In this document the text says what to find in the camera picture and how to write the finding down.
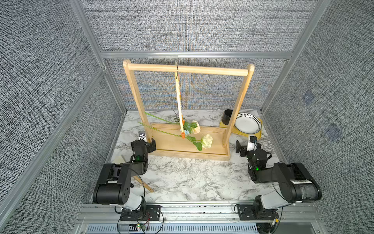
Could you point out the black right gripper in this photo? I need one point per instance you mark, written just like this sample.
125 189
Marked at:
244 149

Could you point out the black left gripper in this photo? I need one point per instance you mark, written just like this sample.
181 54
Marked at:
150 147

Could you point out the white rose with stem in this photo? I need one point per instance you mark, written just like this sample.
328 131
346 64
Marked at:
204 143

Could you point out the peach rose with stem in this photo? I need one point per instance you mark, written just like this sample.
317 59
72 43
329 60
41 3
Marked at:
189 127

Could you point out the yellow plastic clip hanger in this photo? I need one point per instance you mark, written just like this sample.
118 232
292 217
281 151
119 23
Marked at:
178 93

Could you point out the green leafy sprig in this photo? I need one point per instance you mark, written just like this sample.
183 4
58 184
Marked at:
176 118

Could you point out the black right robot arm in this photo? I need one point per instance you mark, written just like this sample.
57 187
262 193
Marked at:
295 182

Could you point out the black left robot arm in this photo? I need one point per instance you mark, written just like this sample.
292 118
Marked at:
114 182

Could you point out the yellow tray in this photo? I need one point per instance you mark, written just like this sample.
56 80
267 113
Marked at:
236 131

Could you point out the white patterned plate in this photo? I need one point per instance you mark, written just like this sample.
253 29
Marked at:
248 123

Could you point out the black cup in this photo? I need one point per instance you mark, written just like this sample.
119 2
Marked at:
227 116

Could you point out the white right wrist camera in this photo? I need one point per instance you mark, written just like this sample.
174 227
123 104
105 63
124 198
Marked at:
252 143

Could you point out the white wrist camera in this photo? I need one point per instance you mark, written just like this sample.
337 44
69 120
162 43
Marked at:
252 143
142 135

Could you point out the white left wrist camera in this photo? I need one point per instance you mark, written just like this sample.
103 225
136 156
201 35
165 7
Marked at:
142 135

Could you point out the wooden hanging rack frame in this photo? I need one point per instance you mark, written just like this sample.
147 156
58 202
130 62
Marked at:
172 146

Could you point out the wooden handled spatula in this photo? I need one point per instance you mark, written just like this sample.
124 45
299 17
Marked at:
120 160

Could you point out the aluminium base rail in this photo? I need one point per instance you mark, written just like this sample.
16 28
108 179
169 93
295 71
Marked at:
221 217

